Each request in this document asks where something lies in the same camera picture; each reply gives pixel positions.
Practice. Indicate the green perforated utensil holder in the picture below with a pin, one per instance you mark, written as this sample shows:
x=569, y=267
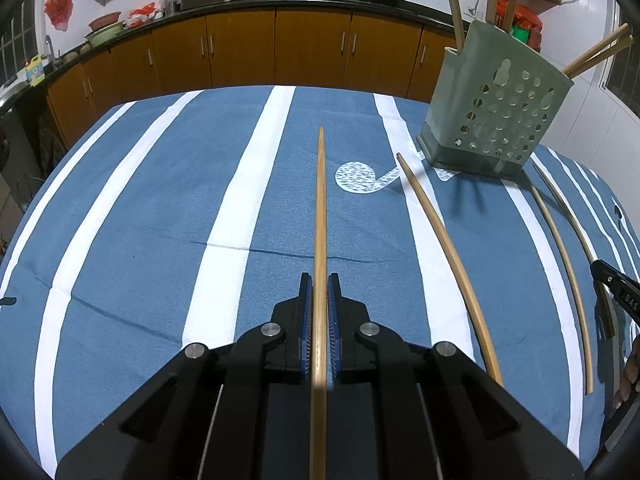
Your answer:
x=480, y=95

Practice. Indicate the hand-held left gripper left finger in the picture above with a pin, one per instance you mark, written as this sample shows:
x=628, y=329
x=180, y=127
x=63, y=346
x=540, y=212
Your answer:
x=305, y=320

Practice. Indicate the red basin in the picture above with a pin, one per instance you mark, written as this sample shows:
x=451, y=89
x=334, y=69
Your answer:
x=106, y=21

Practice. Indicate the green container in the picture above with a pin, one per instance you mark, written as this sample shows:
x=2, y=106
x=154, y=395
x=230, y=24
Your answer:
x=521, y=34

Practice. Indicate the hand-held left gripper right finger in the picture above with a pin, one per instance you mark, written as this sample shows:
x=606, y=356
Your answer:
x=334, y=320

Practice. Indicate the pile of red bags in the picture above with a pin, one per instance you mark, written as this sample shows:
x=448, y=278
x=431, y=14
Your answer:
x=530, y=17

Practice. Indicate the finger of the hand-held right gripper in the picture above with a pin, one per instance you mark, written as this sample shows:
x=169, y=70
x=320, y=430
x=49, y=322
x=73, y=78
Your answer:
x=622, y=290

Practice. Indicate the wooden lower kitchen cabinets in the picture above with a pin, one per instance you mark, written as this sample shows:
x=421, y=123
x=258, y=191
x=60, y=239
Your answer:
x=240, y=50

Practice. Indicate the green basin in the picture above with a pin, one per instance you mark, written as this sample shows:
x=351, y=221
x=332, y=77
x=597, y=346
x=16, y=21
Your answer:
x=104, y=35

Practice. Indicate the yellow detergent bottle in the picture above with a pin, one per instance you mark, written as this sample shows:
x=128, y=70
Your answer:
x=36, y=71

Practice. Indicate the small barred window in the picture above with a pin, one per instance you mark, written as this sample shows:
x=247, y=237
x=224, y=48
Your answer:
x=17, y=35

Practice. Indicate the blue white striped tablecloth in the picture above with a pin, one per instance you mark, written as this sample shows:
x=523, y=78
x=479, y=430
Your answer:
x=150, y=220

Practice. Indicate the black kitchen countertop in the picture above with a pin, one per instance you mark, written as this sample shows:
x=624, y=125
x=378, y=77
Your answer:
x=225, y=8

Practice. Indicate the person's right hand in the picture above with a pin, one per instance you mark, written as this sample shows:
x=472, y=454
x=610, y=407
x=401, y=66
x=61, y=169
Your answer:
x=630, y=370

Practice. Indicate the small red plastic bag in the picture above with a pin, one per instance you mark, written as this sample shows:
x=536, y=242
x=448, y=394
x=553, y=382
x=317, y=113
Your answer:
x=141, y=14

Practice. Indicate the metal faucet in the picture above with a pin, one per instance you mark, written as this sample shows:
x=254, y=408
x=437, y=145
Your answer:
x=51, y=50

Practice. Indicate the hanging red plastic bag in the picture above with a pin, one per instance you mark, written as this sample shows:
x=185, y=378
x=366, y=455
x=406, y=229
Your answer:
x=59, y=7

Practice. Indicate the large barred window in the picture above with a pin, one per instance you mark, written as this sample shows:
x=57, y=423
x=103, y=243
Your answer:
x=625, y=60

